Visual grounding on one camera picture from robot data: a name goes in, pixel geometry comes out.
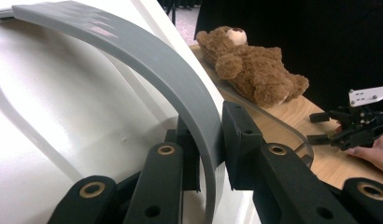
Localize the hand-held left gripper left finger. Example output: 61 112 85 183
163 115 202 192

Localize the white lid with grey handle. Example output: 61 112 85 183
0 0 254 224

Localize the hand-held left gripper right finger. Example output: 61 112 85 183
221 101 265 191

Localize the black curtain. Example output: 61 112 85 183
193 0 383 114

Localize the brown teddy bear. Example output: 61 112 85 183
195 25 310 109

